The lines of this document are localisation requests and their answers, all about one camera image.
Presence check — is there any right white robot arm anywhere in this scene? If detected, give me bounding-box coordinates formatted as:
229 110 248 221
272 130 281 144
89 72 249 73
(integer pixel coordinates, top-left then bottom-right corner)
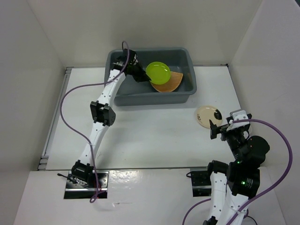
204 121 270 225

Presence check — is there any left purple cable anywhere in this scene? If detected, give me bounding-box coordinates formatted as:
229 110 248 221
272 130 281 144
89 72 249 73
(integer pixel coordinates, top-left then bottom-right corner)
60 41 131 203

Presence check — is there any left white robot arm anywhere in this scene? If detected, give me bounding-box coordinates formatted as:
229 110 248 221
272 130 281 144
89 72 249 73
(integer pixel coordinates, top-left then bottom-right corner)
71 49 150 188

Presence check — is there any cream plate with black pattern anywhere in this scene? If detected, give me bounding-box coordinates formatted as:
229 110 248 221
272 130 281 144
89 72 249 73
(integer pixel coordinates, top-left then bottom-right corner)
196 105 223 128

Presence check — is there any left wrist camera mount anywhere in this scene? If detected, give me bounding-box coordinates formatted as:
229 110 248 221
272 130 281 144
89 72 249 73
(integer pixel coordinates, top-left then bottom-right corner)
129 50 139 65

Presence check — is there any grey plastic bin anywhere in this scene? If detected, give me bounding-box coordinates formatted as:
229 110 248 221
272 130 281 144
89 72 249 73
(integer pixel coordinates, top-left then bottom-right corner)
114 47 197 106

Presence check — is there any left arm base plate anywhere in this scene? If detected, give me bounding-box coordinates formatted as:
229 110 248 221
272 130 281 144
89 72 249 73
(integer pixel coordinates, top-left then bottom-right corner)
64 171 109 199

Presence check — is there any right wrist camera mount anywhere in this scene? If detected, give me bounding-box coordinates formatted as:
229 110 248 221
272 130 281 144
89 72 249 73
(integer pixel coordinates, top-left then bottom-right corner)
226 109 252 131

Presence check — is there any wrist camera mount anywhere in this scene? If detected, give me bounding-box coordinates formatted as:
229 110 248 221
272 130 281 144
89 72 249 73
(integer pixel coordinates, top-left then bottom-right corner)
129 50 139 65
226 109 252 131

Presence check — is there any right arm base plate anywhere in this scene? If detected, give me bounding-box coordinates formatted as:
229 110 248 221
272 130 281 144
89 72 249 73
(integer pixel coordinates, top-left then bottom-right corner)
186 167 216 197

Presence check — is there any lime green plate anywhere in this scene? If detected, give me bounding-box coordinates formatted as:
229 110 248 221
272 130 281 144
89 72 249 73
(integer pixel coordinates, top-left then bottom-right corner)
146 61 171 85

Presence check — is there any orange woven fan basket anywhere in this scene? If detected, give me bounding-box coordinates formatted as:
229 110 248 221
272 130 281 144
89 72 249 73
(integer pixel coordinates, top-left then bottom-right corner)
151 72 183 92

